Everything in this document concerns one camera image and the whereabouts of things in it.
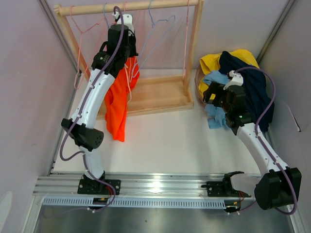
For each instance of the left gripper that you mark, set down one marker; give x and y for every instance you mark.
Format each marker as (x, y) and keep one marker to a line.
(132, 38)

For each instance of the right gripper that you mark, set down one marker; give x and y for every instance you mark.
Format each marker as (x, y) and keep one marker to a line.
(213, 88)

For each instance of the light blue shorts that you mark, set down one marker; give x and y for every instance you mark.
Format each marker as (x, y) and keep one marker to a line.
(216, 115)

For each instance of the pink hanger of navy shorts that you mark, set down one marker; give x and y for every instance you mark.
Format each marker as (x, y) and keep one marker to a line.
(130, 67)

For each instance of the yellow shorts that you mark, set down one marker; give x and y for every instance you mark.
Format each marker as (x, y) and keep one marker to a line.
(210, 62)

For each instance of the navy blue shorts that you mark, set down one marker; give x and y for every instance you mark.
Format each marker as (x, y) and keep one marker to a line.
(254, 82)

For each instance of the orange shorts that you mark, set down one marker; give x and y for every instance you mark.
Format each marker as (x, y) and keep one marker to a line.
(116, 106)

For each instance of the pink hanger of blue shorts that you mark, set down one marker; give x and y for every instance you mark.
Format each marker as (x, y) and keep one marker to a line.
(81, 74)

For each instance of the pink hanger of yellow shorts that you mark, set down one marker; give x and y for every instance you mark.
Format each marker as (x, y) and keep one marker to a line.
(186, 37)

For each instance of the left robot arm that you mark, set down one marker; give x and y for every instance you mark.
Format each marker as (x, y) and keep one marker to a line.
(106, 65)

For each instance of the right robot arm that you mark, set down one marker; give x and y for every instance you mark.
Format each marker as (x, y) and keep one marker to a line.
(279, 185)

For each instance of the translucent pink basket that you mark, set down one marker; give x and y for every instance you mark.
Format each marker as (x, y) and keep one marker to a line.
(197, 80)

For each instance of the wooden clothes rack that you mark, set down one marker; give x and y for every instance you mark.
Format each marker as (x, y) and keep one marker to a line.
(151, 95)

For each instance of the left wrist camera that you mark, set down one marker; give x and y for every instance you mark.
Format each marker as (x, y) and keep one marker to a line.
(127, 20)

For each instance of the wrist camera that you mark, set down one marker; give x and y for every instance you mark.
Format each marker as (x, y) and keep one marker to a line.
(127, 20)
(235, 79)

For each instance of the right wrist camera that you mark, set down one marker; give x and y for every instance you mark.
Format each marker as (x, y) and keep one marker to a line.
(235, 79)

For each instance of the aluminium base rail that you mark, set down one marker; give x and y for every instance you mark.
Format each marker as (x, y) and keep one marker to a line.
(159, 185)

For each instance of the perforated cable duct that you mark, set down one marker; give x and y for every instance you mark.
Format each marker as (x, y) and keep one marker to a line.
(136, 202)

